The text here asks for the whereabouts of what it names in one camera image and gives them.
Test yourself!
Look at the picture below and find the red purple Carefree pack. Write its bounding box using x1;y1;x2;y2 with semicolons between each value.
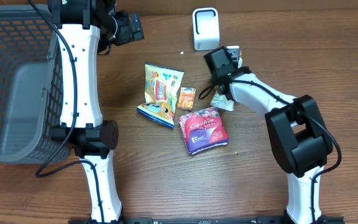
178;106;229;155

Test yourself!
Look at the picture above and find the yellow snack chip bag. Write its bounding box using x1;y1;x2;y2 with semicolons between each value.
137;62;185;129

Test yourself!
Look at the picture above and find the white barcode scanner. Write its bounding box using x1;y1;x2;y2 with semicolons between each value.
192;7;220;51

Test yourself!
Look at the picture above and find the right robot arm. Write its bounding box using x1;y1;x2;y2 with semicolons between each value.
199;46;336;223

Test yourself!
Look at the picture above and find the left black cable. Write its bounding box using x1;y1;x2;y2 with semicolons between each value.
26;0;105;224

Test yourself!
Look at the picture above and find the orange small packet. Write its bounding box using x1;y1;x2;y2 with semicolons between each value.
177;87;196;111

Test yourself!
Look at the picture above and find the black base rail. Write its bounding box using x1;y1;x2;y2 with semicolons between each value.
68;215;345;224

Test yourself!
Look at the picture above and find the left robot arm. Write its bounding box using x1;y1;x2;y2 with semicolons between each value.
48;0;144;223

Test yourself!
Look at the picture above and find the grey plastic mesh basket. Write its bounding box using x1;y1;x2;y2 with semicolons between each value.
0;5;70;164

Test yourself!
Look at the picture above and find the white tube gold cap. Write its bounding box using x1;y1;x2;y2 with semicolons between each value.
209;46;244;112

